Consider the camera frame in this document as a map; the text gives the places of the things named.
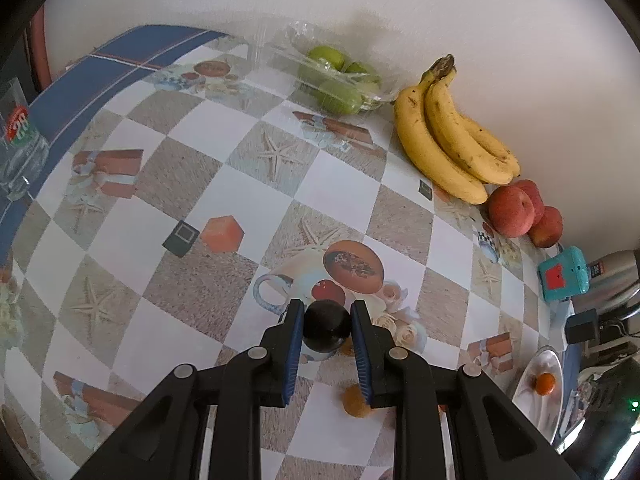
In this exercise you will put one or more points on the brown longan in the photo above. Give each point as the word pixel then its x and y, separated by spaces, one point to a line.
pixel 356 401

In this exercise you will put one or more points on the black power adapter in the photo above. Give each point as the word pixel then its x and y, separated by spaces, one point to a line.
pixel 581 326

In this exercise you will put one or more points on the stainless steel kettle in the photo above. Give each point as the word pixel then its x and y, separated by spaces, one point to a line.
pixel 617 270

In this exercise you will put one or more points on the reddish rail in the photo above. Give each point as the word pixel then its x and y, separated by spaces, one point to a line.
pixel 39 50

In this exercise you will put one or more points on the stainless steel plate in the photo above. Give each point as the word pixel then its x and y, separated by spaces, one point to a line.
pixel 530 400

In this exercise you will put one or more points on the glass mug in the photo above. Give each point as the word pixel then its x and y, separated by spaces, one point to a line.
pixel 22 160

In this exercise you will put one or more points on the orange mandarin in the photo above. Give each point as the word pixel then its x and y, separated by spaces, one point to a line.
pixel 545 382

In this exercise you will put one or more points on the small green fruit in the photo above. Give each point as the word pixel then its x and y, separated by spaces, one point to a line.
pixel 364 71
pixel 345 97
pixel 325 57

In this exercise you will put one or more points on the teal plastic box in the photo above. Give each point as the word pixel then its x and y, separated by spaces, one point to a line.
pixel 562 275

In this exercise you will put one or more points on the yellow banana bunch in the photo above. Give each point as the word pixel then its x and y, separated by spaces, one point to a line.
pixel 450 150

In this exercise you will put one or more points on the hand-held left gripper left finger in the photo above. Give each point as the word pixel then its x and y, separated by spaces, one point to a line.
pixel 296 355

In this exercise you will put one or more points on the dark purple plum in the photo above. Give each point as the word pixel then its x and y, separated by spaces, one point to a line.
pixel 326 329

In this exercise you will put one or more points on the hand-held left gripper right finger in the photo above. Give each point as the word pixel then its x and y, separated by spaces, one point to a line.
pixel 361 355

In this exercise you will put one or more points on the red apple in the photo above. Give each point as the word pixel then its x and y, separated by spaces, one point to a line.
pixel 511 210
pixel 536 195
pixel 549 227

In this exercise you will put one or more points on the clear plastic clamshell container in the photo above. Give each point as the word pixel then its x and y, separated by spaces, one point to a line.
pixel 280 50

